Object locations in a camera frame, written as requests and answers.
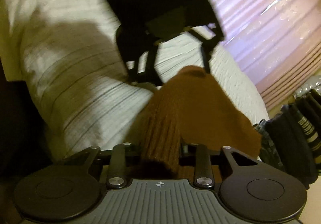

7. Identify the dark brown knit garment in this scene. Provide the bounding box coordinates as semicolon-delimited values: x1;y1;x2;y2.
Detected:
137;66;261;179

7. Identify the stack of dark folded clothes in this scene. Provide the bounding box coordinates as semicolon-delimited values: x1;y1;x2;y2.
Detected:
254;89;320;189

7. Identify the pink window curtain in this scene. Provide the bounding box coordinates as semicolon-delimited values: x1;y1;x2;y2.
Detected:
212;0;320;109

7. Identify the striped grey bed sheet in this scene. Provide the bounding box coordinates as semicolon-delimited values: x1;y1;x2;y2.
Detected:
1;0;268;161

